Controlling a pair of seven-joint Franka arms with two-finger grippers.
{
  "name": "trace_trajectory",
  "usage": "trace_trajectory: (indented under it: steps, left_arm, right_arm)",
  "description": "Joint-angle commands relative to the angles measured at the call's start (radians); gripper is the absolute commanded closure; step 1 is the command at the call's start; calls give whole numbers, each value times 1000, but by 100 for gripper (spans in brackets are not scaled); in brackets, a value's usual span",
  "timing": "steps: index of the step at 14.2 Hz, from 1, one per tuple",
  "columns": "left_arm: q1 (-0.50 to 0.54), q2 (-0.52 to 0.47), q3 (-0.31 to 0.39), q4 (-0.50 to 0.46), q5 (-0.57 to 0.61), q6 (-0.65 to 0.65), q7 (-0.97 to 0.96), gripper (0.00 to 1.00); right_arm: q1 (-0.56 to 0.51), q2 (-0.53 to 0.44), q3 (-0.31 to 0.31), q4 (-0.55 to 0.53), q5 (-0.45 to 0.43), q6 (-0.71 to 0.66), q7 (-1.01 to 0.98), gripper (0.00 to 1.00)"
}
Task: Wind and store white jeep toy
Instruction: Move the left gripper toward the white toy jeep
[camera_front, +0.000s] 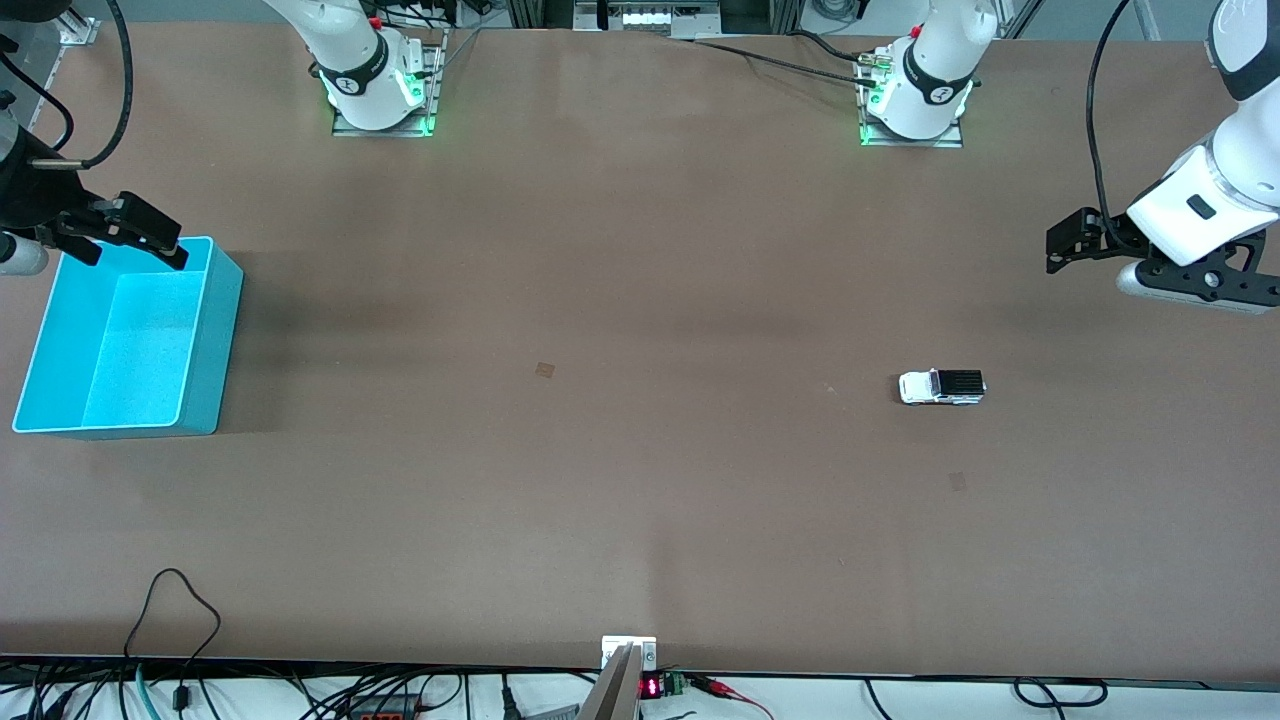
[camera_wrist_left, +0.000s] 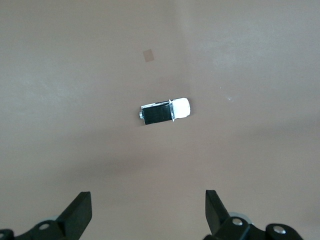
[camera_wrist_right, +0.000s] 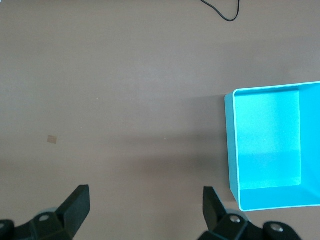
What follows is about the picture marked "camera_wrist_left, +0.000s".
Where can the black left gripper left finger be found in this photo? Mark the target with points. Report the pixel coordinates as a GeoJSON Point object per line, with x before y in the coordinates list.
{"type": "Point", "coordinates": [75, 220]}

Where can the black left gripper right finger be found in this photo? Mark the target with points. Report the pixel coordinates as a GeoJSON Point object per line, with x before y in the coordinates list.
{"type": "Point", "coordinates": [217, 217]}

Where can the white jeep toy black roof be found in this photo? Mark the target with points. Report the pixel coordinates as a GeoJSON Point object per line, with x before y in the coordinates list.
{"type": "Point", "coordinates": [180, 108]}

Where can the brown tape square patch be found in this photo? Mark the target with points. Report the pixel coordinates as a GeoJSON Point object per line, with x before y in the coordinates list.
{"type": "Point", "coordinates": [148, 55]}

